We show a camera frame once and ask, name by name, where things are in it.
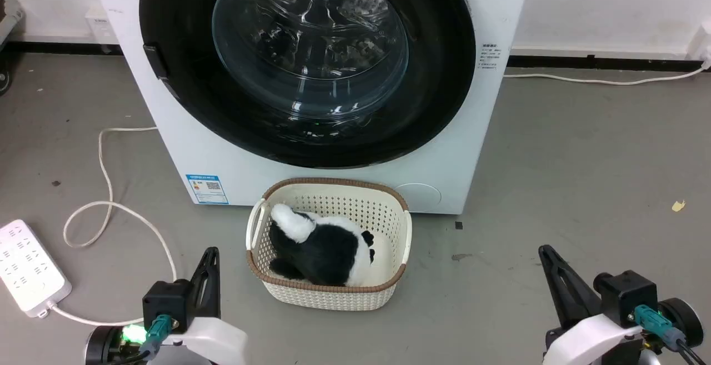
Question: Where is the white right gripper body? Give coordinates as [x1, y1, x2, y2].
[543, 312, 646, 365]

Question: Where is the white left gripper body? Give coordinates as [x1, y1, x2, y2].
[161, 315, 249, 365]

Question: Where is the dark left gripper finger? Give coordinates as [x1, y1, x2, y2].
[188, 247, 213, 322]
[201, 247, 222, 322]

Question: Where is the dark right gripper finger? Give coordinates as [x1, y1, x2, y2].
[538, 246, 579, 331]
[541, 244, 604, 326]

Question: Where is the white front-load washing machine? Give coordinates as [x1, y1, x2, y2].
[84, 0, 535, 215]

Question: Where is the round black glass washer door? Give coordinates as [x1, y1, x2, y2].
[139, 0, 477, 169]

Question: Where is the blue energy label sticker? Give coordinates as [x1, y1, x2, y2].
[186, 174, 229, 205]

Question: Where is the black and white plush panda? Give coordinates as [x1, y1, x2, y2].
[269, 203, 376, 287]

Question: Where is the cream woven laundry basket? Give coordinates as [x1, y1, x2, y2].
[246, 177, 413, 312]

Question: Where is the round white filter cover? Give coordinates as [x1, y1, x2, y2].
[393, 183, 443, 213]

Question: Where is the white power strip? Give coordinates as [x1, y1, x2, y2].
[0, 219, 73, 318]

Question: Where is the white warning text sticker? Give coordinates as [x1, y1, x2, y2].
[478, 42, 502, 71]

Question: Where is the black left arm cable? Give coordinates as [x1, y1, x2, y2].
[104, 348, 152, 365]

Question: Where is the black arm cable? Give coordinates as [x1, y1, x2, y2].
[104, 348, 152, 365]
[673, 338, 711, 365]

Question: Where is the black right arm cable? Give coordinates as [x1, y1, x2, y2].
[673, 338, 711, 365]

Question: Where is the white power strip cable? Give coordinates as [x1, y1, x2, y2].
[49, 126, 178, 327]

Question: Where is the thin white floor cable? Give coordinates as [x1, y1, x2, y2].
[503, 63, 711, 86]

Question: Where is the black washer door handle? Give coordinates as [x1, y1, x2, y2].
[143, 44, 169, 81]

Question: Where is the white wall plug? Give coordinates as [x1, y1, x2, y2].
[689, 19, 711, 67]

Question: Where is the white wall outlet box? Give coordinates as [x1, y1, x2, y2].
[85, 6, 118, 44]

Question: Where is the grey metal furniture frame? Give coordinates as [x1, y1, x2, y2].
[0, 0, 26, 50]

